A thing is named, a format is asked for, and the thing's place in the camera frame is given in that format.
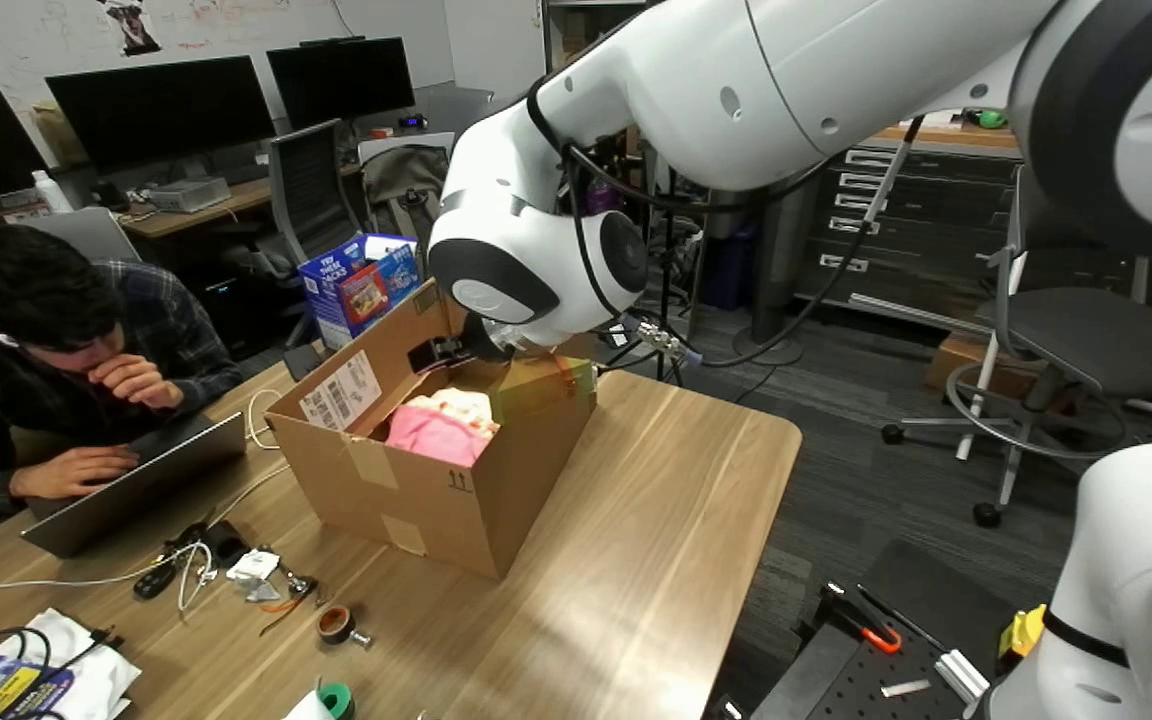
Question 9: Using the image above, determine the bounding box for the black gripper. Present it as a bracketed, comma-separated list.
[408, 338, 474, 381]

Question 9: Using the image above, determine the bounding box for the peach cloth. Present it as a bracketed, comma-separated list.
[408, 381, 508, 437]

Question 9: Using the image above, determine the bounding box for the pink cloth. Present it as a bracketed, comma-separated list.
[383, 403, 490, 473]

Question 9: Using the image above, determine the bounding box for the blue cardboard box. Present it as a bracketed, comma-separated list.
[294, 232, 430, 352]

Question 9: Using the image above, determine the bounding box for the small brown cardboard box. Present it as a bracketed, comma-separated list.
[918, 329, 1039, 403]

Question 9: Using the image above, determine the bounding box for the grey backpack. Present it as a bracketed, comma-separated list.
[355, 135, 462, 254]

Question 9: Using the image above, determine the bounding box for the grey office chair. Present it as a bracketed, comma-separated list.
[258, 116, 367, 273]

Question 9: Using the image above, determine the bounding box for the brown tape roll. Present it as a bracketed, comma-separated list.
[312, 602, 361, 649]

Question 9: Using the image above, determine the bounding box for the grey laptop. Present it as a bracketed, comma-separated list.
[17, 409, 246, 560]

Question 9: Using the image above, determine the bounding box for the green tape roll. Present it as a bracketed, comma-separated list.
[315, 681, 361, 720]

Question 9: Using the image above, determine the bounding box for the seated person dark hair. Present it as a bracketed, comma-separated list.
[0, 217, 238, 524]

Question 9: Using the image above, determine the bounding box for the small horned figurine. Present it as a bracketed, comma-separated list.
[100, 0, 165, 60]

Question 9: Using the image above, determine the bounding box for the grey drawer cabinet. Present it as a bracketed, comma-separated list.
[792, 140, 1024, 325]

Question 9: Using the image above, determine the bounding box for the wooden workbench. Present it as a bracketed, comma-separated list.
[868, 114, 1031, 163]

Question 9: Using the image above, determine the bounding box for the yellow plastic part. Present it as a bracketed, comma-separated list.
[996, 602, 1055, 666]

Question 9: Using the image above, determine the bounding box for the white-base office chair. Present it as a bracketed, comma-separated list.
[877, 163, 1152, 531]

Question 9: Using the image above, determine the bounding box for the black camera cable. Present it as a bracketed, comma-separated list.
[523, 74, 926, 377]

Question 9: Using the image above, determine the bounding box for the black charger with cables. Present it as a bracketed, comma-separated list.
[129, 515, 250, 602]

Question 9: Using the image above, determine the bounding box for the orange-handled tool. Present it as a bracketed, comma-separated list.
[820, 575, 909, 661]

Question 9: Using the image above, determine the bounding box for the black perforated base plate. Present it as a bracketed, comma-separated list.
[746, 537, 1046, 720]

